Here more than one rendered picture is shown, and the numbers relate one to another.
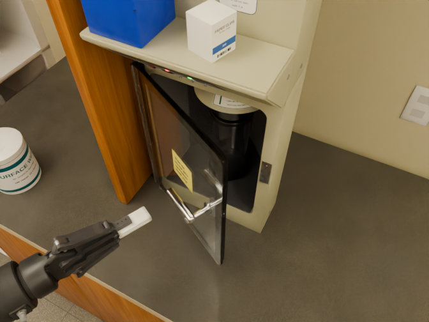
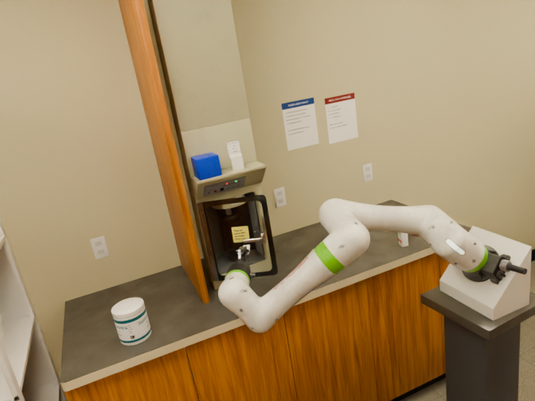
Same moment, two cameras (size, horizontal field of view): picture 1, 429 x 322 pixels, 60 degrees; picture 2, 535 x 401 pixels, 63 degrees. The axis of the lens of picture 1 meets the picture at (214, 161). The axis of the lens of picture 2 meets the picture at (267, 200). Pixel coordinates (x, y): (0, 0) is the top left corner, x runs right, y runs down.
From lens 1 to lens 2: 159 cm
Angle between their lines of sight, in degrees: 50
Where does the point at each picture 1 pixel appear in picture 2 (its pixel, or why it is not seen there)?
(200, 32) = (237, 161)
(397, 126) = (278, 212)
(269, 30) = (247, 159)
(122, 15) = (215, 165)
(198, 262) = (267, 288)
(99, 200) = (194, 309)
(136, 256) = not seen: hidden behind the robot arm
